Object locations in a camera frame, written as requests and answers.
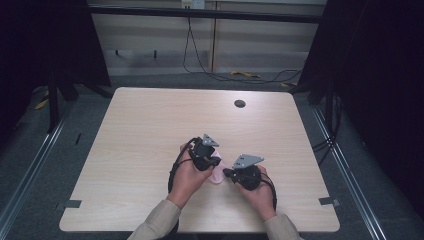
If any black horizontal bar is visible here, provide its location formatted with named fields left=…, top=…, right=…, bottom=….
left=87, top=4, right=325, bottom=25

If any pink ankle sock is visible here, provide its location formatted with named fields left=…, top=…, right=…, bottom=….
left=207, top=149, right=232, bottom=185

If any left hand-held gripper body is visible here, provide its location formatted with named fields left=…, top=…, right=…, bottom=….
left=188, top=133, right=222, bottom=172

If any metal floor rail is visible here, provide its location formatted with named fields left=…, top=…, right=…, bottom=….
left=310, top=105, right=388, bottom=240
left=0, top=102, right=73, bottom=236

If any bundle of black cables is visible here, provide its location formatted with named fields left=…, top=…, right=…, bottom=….
left=311, top=94, right=345, bottom=166

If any person's left hand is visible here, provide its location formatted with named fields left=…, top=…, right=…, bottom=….
left=166, top=142, right=215, bottom=210

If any white wall socket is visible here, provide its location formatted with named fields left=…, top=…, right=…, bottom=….
left=181, top=0, right=206, bottom=10

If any black metal stand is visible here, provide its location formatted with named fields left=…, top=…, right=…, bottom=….
left=289, top=76, right=336, bottom=134
left=45, top=64, right=114, bottom=134

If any black curtain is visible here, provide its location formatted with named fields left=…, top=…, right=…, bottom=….
left=0, top=0, right=112, bottom=148
left=297, top=0, right=424, bottom=221

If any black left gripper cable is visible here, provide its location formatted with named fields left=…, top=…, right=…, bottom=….
left=167, top=136, right=198, bottom=195

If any long black floor cable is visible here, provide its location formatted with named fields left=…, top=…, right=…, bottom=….
left=181, top=16, right=304, bottom=85

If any person's right hand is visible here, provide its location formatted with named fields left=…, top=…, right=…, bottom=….
left=234, top=165, right=278, bottom=223

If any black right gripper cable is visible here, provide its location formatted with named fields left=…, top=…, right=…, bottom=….
left=261, top=175, right=279, bottom=212

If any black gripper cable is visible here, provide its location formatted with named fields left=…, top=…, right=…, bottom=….
left=261, top=175, right=279, bottom=212
left=167, top=136, right=198, bottom=195

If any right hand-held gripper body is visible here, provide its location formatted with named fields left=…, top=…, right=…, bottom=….
left=231, top=153, right=265, bottom=192

